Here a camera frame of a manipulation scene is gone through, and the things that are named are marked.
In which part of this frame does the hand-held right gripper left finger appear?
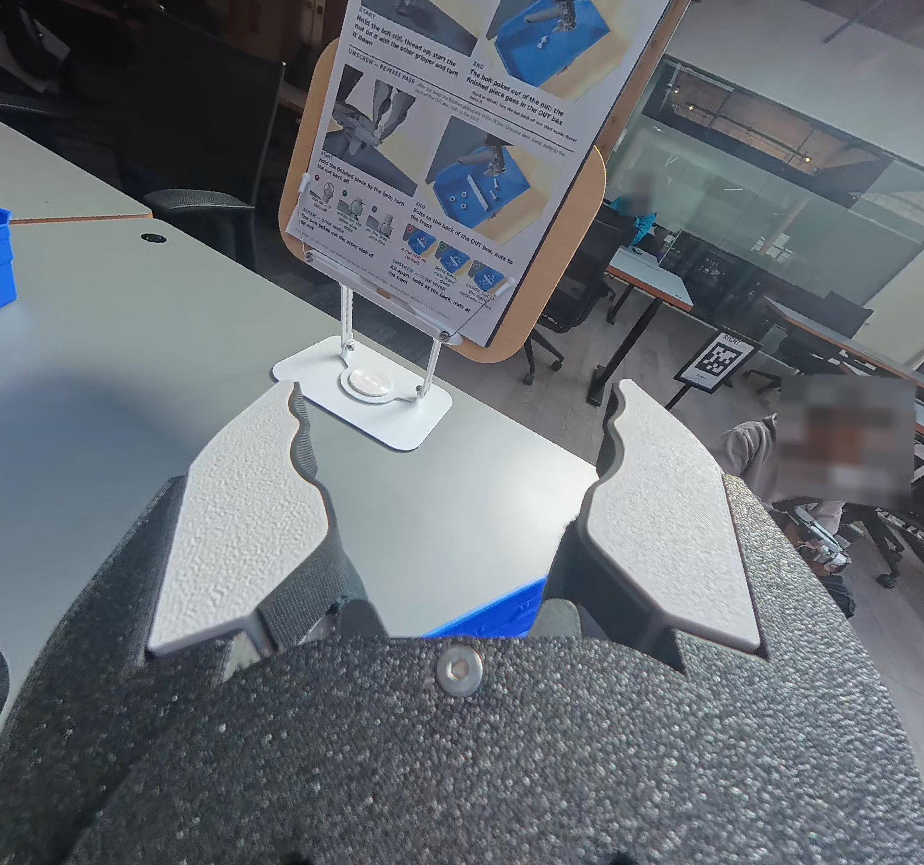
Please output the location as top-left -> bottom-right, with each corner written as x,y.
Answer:
146,379 -> 368,680

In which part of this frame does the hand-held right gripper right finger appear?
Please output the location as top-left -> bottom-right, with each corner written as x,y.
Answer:
541,377 -> 766,671

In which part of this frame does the blue plastic bin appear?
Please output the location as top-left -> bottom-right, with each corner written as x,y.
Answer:
0,208 -> 17,308
422,578 -> 547,639

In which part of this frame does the white printed sign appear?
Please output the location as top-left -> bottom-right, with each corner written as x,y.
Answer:
664,329 -> 760,411

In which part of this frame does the grey wood-edged table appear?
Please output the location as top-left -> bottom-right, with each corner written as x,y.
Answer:
588,245 -> 695,405

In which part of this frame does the black office chair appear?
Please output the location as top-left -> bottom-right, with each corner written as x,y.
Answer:
523,211 -> 629,386
119,49 -> 290,270

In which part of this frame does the printed instruction sheet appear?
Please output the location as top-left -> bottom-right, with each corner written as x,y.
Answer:
285,0 -> 708,346

